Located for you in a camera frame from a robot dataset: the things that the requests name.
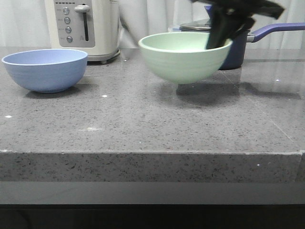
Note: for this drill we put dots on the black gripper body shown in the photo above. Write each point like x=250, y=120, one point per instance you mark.
x=248, y=7

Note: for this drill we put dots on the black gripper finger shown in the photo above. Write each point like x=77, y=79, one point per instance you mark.
x=234, y=26
x=222, y=23

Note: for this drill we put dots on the blue bowl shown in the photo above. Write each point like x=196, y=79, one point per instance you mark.
x=46, y=70

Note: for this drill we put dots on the glass pot lid blue knob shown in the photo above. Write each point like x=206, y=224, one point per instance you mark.
x=203, y=25

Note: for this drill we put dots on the white curtain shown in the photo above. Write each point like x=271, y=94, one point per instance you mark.
x=23, y=23

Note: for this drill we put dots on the dark blue saucepan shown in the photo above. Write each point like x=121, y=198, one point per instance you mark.
x=235, y=56

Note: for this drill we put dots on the cream toaster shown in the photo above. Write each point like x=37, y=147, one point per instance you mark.
x=91, y=26

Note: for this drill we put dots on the green bowl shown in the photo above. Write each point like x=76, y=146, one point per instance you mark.
x=182, y=57

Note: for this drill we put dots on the clear plastic container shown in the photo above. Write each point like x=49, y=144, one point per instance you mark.
x=174, y=28

